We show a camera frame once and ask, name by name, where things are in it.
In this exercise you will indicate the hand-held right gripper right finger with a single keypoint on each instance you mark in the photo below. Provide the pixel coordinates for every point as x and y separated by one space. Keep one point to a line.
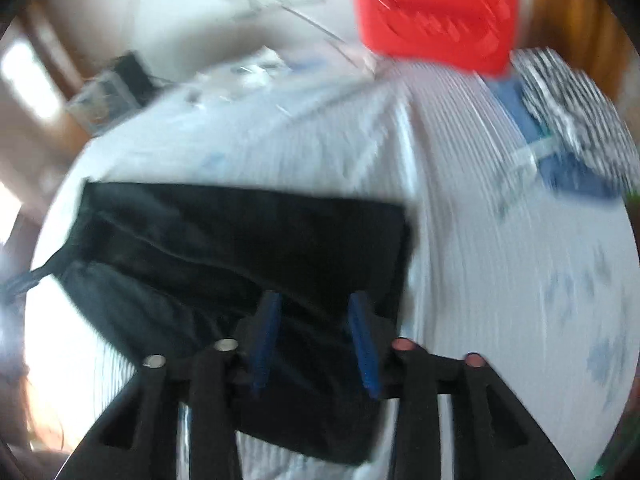
362 345

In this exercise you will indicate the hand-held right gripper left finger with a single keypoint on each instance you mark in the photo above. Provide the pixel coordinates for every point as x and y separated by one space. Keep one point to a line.
264 332

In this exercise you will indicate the black garment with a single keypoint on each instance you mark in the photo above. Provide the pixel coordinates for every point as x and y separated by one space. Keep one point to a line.
200 245

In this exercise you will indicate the white striped bed sheet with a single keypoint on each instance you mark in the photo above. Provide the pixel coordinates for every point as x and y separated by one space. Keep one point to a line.
450 210

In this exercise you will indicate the blue folded cloth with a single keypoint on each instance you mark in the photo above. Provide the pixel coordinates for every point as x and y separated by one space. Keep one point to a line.
560 160

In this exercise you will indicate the clear plastic box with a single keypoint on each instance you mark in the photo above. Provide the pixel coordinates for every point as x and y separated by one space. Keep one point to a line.
102 100

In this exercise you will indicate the black and white patterned cloth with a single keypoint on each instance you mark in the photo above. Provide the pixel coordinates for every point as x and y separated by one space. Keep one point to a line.
575 110

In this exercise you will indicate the red plastic basket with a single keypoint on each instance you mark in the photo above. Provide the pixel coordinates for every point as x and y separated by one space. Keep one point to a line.
435 10

